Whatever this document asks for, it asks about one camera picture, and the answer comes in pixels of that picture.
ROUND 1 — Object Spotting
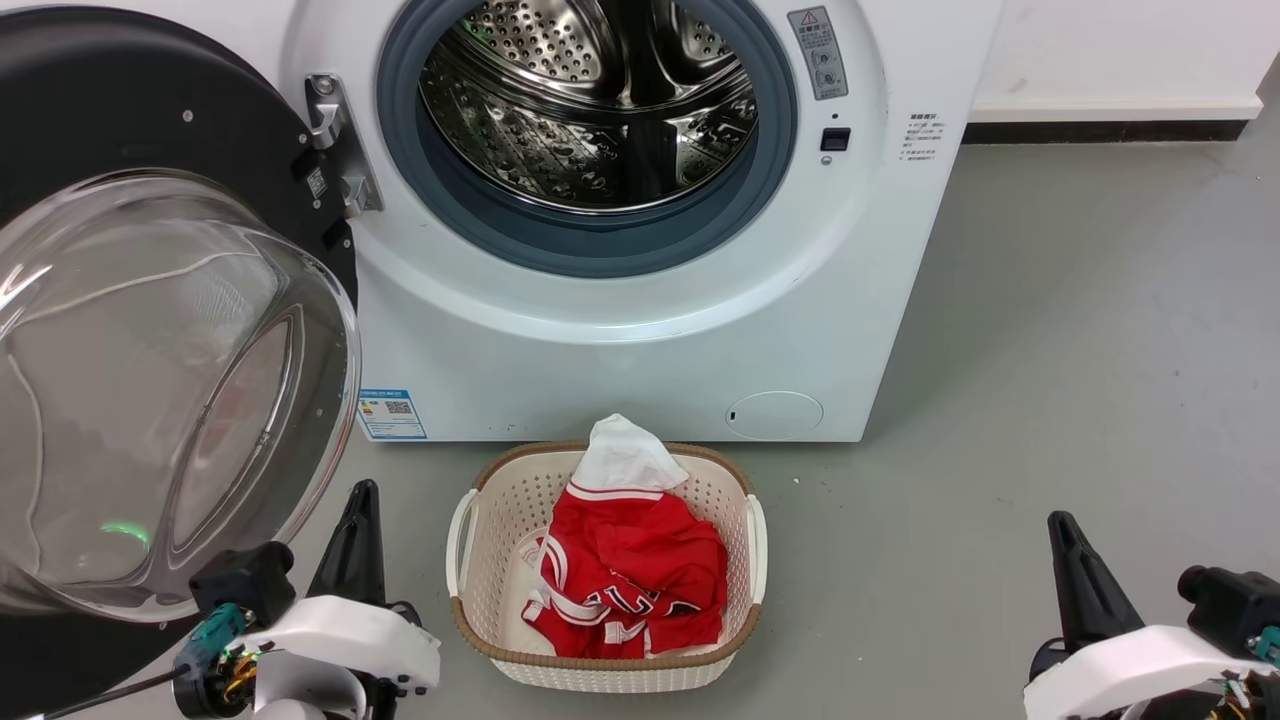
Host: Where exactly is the beige perforated laundry basket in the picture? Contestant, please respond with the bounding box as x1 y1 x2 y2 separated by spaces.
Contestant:
446 441 769 694

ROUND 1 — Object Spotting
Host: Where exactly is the round white filter cover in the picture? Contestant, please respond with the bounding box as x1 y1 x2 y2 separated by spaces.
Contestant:
725 390 825 441

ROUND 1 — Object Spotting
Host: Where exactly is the red and white garment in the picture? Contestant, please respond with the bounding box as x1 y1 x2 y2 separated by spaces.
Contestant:
520 413 729 661

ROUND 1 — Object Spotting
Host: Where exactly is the black baseboard strip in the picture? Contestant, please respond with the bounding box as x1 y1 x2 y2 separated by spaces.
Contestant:
963 120 1251 144

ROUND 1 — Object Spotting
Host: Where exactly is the blue white energy label sticker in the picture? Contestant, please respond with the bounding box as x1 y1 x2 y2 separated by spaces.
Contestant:
357 388 428 442

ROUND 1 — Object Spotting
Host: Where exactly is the steel perforated washer drum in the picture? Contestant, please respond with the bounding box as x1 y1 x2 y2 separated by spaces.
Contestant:
420 0 758 216

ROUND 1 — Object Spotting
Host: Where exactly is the grey warning sticker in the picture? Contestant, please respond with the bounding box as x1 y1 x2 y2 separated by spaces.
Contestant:
787 5 849 101

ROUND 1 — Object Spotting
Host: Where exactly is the metal washer door hinge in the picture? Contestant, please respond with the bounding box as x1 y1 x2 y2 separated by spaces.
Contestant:
305 72 384 219

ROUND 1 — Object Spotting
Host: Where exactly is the thin black cable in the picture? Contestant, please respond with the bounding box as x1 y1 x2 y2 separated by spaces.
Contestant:
30 665 196 720

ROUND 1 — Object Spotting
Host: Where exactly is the white front-load washing machine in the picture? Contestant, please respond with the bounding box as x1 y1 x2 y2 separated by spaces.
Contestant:
0 0 1004 444

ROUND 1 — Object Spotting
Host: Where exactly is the black round glass washer door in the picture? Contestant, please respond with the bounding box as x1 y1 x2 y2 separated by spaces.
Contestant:
0 5 363 720

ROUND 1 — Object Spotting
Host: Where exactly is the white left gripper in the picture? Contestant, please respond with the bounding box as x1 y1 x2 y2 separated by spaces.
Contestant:
228 480 442 693

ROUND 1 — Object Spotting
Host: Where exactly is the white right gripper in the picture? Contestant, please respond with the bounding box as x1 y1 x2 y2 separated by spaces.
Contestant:
1022 512 1271 720

